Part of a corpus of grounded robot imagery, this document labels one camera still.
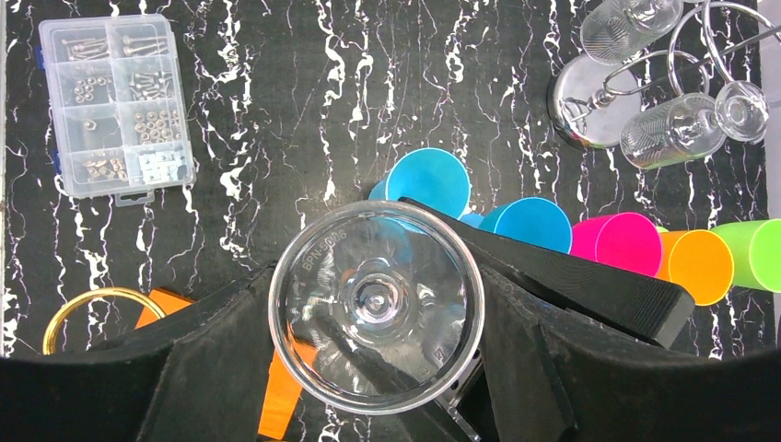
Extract pink wine glass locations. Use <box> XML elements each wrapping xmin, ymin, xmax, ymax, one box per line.
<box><xmin>570</xmin><ymin>212</ymin><xmax>663</xmax><ymax>277</ymax></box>

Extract clear glass on silver rack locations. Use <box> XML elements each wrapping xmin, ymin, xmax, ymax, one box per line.
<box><xmin>620</xmin><ymin>80</ymin><xmax>769</xmax><ymax>169</ymax></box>

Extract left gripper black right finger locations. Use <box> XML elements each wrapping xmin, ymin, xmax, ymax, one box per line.
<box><xmin>481</xmin><ymin>268</ymin><xmax>780</xmax><ymax>441</ymax></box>

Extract clear plastic organizer box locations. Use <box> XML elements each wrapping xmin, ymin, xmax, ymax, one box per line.
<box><xmin>39</xmin><ymin>14</ymin><xmax>196</xmax><ymax>206</ymax></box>

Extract silver wire glass rack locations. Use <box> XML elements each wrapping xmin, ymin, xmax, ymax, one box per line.
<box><xmin>547</xmin><ymin>1</ymin><xmax>780</xmax><ymax>149</ymax></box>

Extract clear glass rear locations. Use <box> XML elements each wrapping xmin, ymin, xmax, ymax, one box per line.
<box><xmin>580</xmin><ymin>0</ymin><xmax>683</xmax><ymax>65</ymax></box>

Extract blue wine glass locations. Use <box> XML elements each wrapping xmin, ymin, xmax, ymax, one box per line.
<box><xmin>368</xmin><ymin>147</ymin><xmax>472</xmax><ymax>218</ymax></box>
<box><xmin>460</xmin><ymin>197</ymin><xmax>573</xmax><ymax>254</ymax></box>

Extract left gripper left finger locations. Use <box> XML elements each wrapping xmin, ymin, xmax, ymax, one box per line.
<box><xmin>1</xmin><ymin>263</ymin><xmax>274</xmax><ymax>441</ymax></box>

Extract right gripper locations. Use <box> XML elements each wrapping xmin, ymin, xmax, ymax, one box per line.
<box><xmin>398</xmin><ymin>197</ymin><xmax>695</xmax><ymax>441</ymax></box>

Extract gold wire rack wooden base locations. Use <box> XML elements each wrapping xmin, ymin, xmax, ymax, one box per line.
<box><xmin>42</xmin><ymin>287</ymin><xmax>301</xmax><ymax>441</ymax></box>

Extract upright blue wine glass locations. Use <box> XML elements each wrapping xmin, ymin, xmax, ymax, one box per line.
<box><xmin>368</xmin><ymin>147</ymin><xmax>472</xmax><ymax>218</ymax></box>

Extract green wine glass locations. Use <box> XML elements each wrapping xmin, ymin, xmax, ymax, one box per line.
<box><xmin>711</xmin><ymin>219</ymin><xmax>780</xmax><ymax>293</ymax></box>

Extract orange wine glass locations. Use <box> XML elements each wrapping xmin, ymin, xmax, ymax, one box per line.
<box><xmin>657</xmin><ymin>229</ymin><xmax>735</xmax><ymax>307</ymax></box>

